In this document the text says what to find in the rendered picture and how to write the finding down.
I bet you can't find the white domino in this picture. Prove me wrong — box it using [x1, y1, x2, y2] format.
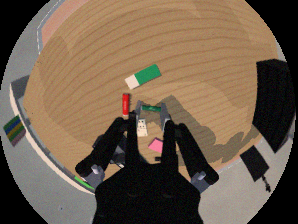
[137, 118, 148, 137]

